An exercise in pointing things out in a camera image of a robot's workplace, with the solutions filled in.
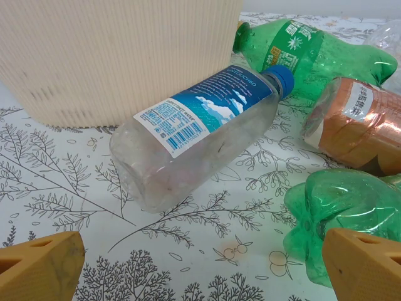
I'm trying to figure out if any white floral tablecloth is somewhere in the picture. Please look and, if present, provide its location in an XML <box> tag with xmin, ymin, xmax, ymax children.
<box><xmin>0</xmin><ymin>11</ymin><xmax>401</xmax><ymax>301</ymax></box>

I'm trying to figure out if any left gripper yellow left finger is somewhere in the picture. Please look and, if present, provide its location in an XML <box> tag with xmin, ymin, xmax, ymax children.
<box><xmin>0</xmin><ymin>231</ymin><xmax>86</xmax><ymax>301</ymax></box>

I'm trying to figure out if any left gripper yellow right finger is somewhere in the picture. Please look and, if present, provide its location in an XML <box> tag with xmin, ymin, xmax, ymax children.
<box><xmin>322</xmin><ymin>228</ymin><xmax>401</xmax><ymax>301</ymax></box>

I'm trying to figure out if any green plastic soda bottle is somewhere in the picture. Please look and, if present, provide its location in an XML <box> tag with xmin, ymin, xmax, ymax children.
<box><xmin>232</xmin><ymin>18</ymin><xmax>398</xmax><ymax>95</ymax></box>
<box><xmin>283</xmin><ymin>169</ymin><xmax>401</xmax><ymax>288</ymax></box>

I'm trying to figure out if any beige ribbed plastic bin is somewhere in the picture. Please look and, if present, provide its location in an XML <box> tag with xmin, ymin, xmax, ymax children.
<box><xmin>0</xmin><ymin>0</ymin><xmax>244</xmax><ymax>129</ymax></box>

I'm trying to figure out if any copper label plastic bottle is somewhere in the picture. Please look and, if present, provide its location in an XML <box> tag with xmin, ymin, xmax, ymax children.
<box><xmin>299</xmin><ymin>77</ymin><xmax>401</xmax><ymax>177</ymax></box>

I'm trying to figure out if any clear bottle cloud-print blue label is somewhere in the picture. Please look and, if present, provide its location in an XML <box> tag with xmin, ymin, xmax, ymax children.
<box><xmin>109</xmin><ymin>65</ymin><xmax>296</xmax><ymax>214</ymax></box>

